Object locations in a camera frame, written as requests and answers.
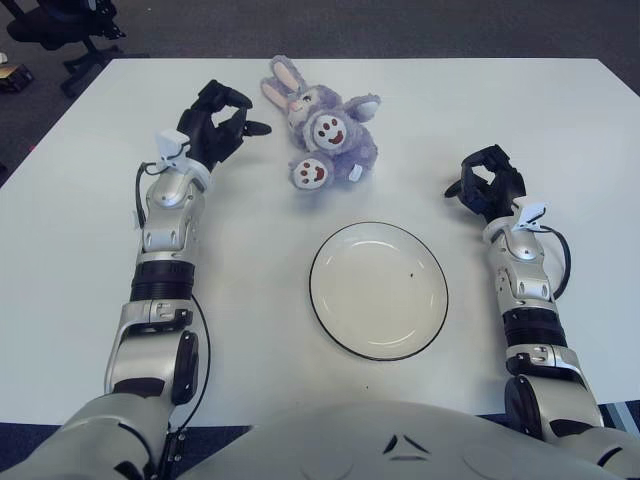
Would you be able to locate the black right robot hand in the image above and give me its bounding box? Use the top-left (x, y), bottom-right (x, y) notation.
top-left (443, 144), bottom-right (527, 224)

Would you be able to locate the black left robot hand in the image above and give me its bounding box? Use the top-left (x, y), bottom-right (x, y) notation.
top-left (177, 78), bottom-right (273, 174)

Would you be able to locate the purple plush bunny doll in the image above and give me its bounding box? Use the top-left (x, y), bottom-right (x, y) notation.
top-left (259, 54), bottom-right (384, 191)

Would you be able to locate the white plate with black rim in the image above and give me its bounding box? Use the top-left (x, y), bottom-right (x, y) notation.
top-left (308, 220), bottom-right (450, 362)

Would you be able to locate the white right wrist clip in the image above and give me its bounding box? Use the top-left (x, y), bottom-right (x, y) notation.
top-left (509, 200), bottom-right (550, 233)

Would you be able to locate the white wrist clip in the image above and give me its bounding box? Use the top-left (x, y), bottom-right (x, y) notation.
top-left (509, 200), bottom-right (550, 233)
top-left (153, 128), bottom-right (190, 170)

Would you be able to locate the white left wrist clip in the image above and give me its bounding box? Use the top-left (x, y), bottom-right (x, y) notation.
top-left (153, 128), bottom-right (190, 170)

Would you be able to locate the black office chair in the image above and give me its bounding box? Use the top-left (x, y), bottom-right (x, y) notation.
top-left (7, 0), bottom-right (151, 99)

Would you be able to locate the grey robot torso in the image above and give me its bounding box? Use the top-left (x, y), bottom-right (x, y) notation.
top-left (164, 399), bottom-right (616, 480)

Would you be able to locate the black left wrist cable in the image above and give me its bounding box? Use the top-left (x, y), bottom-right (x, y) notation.
top-left (134, 159), bottom-right (167, 227)

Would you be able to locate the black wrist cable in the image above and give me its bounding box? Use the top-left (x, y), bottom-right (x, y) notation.
top-left (538, 224), bottom-right (572, 301)
top-left (134, 159), bottom-right (167, 227)

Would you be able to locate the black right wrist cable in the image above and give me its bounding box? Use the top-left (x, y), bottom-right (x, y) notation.
top-left (538, 224), bottom-right (572, 301)

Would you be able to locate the black left upper arm cable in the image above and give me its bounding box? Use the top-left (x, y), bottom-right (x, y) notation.
top-left (168, 296), bottom-right (211, 437)

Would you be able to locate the black metal bracket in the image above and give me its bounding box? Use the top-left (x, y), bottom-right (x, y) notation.
top-left (158, 429), bottom-right (189, 480)

